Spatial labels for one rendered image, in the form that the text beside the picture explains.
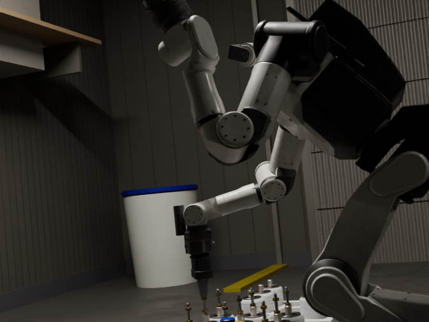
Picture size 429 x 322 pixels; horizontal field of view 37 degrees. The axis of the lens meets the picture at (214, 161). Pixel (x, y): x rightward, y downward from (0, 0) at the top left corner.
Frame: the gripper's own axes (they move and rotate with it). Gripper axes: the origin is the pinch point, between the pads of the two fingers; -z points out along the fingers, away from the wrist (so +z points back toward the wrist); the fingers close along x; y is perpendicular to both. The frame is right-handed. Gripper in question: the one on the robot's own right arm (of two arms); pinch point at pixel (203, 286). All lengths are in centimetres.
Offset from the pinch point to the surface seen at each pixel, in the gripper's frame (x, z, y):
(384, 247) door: -258, -25, 179
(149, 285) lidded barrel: -279, -34, 1
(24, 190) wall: -278, 45, -82
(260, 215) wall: -315, 7, 100
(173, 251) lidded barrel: -272, -11, 20
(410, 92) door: -241, 89, 206
